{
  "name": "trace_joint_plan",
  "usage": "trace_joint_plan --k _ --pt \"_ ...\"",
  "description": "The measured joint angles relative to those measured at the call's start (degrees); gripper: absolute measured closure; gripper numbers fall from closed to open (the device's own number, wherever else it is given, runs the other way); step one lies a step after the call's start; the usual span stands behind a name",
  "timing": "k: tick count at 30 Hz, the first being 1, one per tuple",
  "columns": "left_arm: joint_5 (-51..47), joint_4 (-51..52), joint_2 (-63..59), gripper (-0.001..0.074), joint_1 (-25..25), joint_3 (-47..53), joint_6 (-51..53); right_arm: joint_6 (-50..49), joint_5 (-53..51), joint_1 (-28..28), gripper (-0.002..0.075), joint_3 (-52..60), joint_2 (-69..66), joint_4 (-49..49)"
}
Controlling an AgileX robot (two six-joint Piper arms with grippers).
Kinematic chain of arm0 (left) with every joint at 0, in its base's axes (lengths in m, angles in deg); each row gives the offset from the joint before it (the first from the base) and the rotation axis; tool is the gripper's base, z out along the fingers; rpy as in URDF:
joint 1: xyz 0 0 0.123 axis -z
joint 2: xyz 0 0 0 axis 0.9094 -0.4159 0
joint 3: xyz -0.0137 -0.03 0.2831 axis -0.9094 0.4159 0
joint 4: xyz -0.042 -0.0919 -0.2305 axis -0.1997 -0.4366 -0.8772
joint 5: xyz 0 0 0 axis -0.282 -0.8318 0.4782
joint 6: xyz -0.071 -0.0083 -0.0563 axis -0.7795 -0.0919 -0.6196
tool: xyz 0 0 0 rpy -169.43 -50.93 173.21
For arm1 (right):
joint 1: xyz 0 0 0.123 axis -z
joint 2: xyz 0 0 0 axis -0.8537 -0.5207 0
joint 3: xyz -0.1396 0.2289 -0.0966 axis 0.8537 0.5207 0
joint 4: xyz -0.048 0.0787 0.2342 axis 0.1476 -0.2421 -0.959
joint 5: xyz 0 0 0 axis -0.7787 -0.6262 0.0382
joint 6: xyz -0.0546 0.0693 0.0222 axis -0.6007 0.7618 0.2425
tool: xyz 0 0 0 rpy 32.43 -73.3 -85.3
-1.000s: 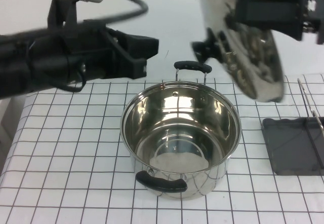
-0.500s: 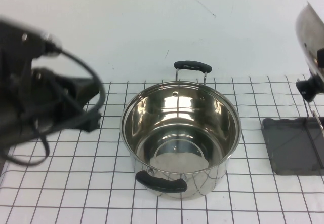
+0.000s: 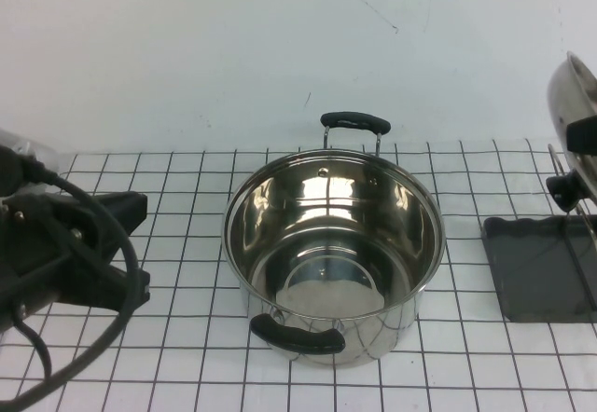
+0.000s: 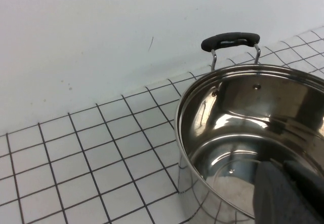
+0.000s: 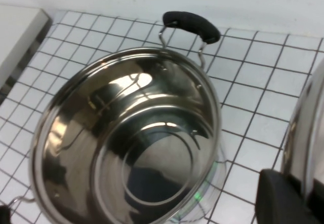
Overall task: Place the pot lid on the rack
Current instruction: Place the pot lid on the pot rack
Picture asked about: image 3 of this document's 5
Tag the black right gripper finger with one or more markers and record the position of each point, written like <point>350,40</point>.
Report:
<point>583,137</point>

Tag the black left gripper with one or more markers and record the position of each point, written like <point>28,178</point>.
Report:
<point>46,253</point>

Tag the stainless steel pot lid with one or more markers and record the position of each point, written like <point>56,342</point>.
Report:
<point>564,95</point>

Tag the dark grey rack drip tray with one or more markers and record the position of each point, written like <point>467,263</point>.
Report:
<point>527,272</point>

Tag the white black-grid tablecloth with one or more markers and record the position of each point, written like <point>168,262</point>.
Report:
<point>186,361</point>

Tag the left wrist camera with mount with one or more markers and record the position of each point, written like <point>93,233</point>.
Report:
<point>42,160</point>

